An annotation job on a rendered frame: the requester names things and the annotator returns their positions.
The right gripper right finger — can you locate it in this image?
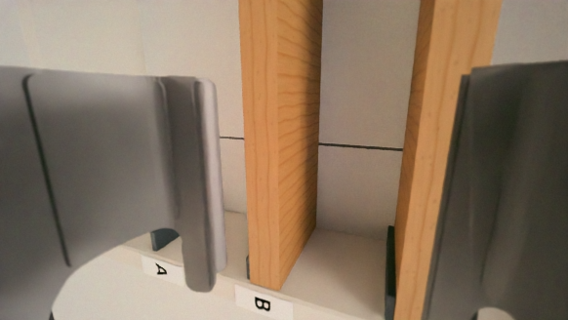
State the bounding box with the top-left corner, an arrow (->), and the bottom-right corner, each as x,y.
421,60 -> 568,320

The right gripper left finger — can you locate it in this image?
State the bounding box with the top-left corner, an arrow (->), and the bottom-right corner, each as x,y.
0,65 -> 227,320

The beige wall rack case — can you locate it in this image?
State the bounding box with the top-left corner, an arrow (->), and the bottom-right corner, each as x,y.
17,0 -> 386,320

